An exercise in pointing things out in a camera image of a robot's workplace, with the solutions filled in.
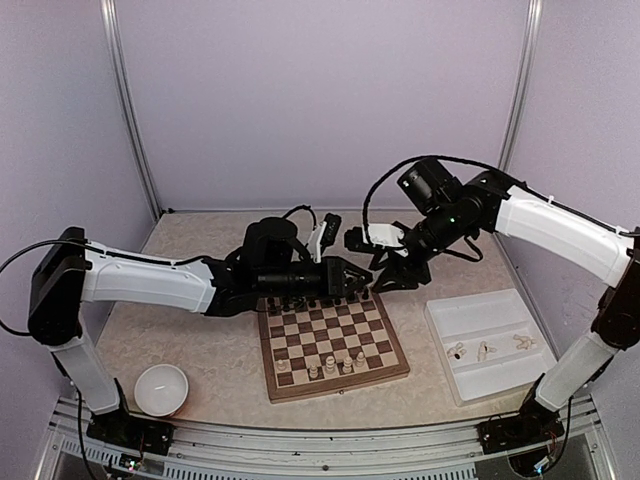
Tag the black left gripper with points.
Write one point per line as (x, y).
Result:
(333, 280)

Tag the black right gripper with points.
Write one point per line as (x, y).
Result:
(396, 268)

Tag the white chess bishop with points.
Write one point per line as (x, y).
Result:
(360, 360)

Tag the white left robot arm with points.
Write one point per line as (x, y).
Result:
(76, 270)

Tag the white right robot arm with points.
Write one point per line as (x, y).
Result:
(495, 202)

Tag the wooden chess board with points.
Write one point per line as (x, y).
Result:
(303, 341)

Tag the black chess pieces group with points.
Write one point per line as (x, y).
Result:
(361, 302)

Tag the white pieces in tray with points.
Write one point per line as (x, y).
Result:
(484, 348)

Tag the white plastic tray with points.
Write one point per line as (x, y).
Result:
(494, 316)

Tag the white bowl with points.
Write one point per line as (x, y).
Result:
(161, 390)

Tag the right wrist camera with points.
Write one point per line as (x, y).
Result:
(376, 238)

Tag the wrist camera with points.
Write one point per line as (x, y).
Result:
(376, 238)
(323, 236)

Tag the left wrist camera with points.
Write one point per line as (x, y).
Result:
(323, 236)

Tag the back aluminium frame rail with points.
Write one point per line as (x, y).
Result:
(316, 209)

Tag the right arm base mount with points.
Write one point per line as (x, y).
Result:
(501, 434)

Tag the front aluminium rail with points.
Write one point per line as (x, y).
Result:
(201, 450)

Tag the left aluminium frame post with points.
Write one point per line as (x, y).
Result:
(112, 32)

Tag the aluminium frame post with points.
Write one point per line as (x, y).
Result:
(525, 67)
(112, 32)

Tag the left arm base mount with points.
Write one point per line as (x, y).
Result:
(142, 435)

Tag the right aluminium frame post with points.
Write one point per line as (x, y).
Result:
(525, 67)

